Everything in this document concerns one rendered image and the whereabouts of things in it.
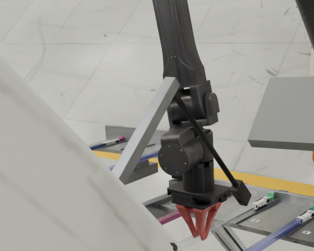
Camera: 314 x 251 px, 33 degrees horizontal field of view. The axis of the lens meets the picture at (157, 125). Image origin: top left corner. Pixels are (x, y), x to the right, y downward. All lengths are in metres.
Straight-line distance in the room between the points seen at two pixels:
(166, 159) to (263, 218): 0.34
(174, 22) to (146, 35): 2.35
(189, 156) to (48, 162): 0.67
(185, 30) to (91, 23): 2.81
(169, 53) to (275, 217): 0.44
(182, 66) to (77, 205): 0.71
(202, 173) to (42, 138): 0.76
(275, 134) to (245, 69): 1.16
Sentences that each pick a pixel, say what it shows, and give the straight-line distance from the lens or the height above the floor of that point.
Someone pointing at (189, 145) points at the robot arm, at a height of 1.14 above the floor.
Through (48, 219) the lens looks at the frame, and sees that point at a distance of 0.20.
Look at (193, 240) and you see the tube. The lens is 0.97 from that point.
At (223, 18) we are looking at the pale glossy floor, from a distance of 3.03.
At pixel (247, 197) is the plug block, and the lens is 0.84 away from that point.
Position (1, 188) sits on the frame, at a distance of 0.18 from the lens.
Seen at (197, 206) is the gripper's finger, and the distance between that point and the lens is 0.94.
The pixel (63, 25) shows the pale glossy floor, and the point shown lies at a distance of 3.90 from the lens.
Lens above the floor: 1.75
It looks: 41 degrees down
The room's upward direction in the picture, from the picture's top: 37 degrees counter-clockwise
